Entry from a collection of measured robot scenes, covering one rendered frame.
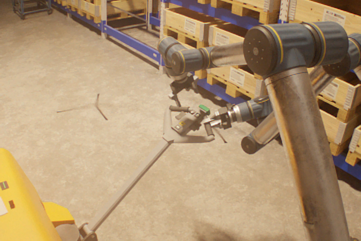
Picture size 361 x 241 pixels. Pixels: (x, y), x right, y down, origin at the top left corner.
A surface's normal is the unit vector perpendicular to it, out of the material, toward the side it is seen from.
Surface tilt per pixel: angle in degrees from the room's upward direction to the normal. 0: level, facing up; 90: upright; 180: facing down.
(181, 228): 0
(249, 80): 90
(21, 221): 0
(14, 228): 0
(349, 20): 90
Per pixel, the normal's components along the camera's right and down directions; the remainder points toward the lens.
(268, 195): 0.05, -0.88
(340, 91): -0.78, 0.26
